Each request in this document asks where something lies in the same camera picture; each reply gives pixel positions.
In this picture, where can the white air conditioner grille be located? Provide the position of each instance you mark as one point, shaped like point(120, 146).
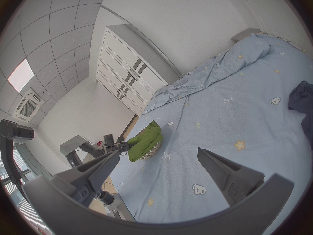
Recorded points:
point(29, 105)

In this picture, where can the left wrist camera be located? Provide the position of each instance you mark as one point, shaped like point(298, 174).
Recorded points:
point(108, 139)

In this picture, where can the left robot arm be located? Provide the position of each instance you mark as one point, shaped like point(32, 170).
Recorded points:
point(72, 144)

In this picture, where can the grey bedside table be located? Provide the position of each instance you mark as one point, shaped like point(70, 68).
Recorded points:
point(242, 35)

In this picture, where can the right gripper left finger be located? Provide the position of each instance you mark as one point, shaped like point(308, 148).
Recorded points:
point(97, 172)

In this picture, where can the square white light panel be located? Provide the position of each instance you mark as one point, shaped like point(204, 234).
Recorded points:
point(20, 75)

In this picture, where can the pale blue quilt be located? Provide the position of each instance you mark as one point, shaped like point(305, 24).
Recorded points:
point(220, 65)

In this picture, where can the dark blue garment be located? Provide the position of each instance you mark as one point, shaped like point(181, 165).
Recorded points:
point(300, 97)

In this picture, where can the white wardrobe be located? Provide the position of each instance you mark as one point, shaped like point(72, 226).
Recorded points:
point(117, 65)

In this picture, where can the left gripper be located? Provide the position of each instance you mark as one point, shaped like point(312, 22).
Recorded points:
point(123, 147)

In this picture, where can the round woven basket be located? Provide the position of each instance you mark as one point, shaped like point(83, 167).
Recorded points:
point(152, 152)

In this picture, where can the window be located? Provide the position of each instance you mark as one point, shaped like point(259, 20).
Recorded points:
point(23, 163)

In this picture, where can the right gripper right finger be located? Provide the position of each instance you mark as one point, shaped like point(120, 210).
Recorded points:
point(227, 175)

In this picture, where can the bed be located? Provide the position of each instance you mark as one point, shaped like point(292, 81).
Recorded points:
point(220, 131)

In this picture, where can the green shorts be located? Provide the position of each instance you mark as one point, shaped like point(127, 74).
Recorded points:
point(146, 141)

